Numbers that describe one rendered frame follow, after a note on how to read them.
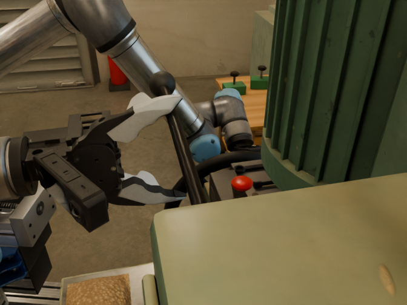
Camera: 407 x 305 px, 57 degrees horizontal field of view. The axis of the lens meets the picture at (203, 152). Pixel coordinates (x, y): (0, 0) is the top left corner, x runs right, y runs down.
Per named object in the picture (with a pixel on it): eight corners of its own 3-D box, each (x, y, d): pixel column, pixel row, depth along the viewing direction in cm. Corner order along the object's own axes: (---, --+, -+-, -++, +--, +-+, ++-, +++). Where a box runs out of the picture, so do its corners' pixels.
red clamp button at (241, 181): (248, 178, 54) (249, 172, 54) (255, 190, 52) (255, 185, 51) (228, 181, 54) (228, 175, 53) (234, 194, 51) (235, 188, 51)
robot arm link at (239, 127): (252, 118, 99) (221, 121, 97) (256, 133, 97) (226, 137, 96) (246, 132, 106) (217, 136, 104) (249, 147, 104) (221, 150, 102)
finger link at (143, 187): (180, 174, 55) (124, 150, 51) (188, 201, 51) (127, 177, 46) (169, 189, 56) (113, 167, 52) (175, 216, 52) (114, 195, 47)
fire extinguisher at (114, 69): (130, 81, 341) (122, 13, 308) (130, 90, 325) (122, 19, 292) (109, 83, 338) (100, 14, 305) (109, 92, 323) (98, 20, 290)
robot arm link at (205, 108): (175, 121, 95) (218, 113, 95) (171, 101, 104) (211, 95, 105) (180, 146, 99) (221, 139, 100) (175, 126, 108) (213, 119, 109)
